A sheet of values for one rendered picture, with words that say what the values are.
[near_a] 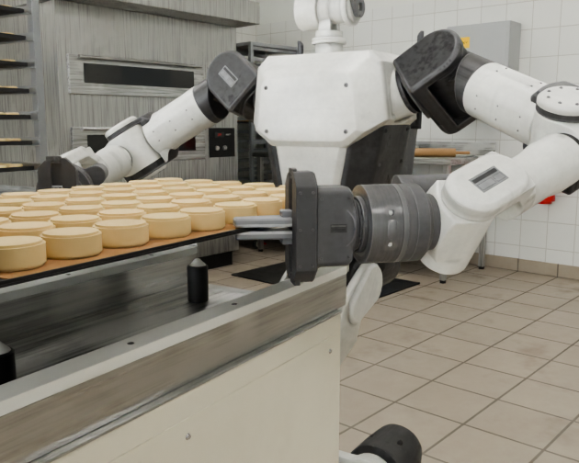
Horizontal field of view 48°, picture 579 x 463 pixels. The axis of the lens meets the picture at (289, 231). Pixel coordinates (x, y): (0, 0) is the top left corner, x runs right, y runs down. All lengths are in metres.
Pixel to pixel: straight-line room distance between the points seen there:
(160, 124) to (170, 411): 0.85
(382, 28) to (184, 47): 1.85
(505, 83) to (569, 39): 4.13
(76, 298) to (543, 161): 0.64
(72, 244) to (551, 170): 0.57
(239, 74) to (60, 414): 0.87
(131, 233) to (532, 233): 4.77
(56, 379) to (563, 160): 0.63
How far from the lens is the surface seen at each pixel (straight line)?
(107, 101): 4.46
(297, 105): 1.18
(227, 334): 0.75
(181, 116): 1.40
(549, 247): 5.23
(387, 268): 1.38
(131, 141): 1.43
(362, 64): 1.14
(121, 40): 4.56
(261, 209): 0.77
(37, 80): 2.51
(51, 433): 0.60
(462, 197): 0.72
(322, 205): 0.69
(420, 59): 1.14
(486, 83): 1.06
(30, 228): 0.61
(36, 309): 0.93
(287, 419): 0.87
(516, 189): 0.76
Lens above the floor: 1.11
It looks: 9 degrees down
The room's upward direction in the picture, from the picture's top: straight up
